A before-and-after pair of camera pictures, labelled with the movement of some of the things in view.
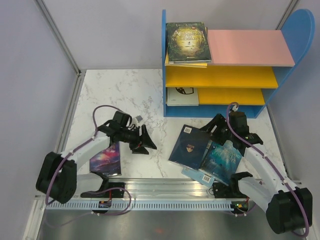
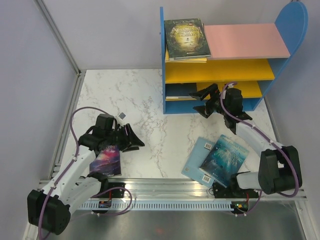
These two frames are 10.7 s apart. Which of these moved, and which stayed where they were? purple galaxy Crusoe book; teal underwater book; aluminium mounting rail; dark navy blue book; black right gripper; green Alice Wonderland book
Moved: black right gripper; dark navy blue book; green Alice Wonderland book
Stayed: purple galaxy Crusoe book; aluminium mounting rail; teal underwater book
